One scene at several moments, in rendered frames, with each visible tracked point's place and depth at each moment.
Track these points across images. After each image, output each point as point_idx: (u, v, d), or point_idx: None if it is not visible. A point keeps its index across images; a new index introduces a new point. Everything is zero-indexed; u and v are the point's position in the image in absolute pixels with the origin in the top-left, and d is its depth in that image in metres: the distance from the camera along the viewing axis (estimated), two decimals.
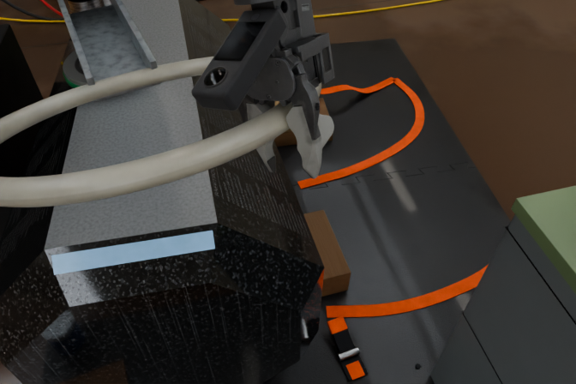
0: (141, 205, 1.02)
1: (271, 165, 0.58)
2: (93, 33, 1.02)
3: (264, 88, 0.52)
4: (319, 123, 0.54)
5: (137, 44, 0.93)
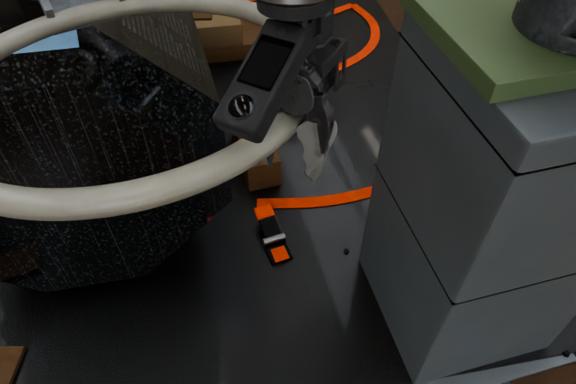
0: (3, 7, 0.94)
1: (269, 161, 0.58)
2: None
3: None
4: None
5: None
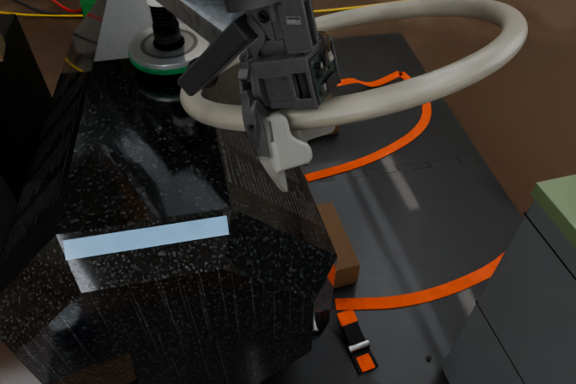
0: (153, 190, 1.00)
1: None
2: None
3: None
4: (285, 145, 0.50)
5: None
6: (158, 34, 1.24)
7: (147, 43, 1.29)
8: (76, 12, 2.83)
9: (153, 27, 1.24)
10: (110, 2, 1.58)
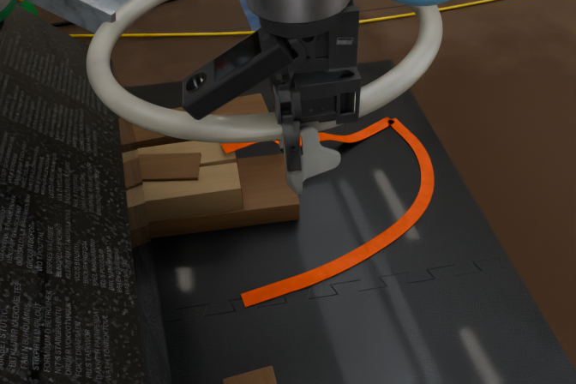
0: None
1: None
2: None
3: (273, 98, 0.50)
4: (315, 155, 0.51)
5: None
6: None
7: None
8: None
9: None
10: None
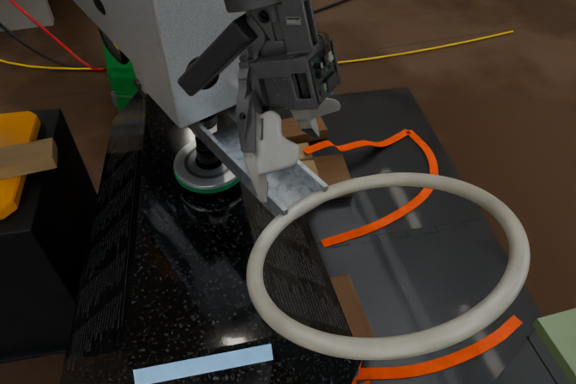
0: (206, 318, 1.16)
1: (308, 133, 0.61)
2: (240, 156, 1.19)
3: None
4: (273, 144, 0.48)
5: (295, 167, 1.12)
6: (201, 157, 1.40)
7: None
8: (101, 71, 2.99)
9: (197, 150, 1.40)
10: (149, 105, 1.73)
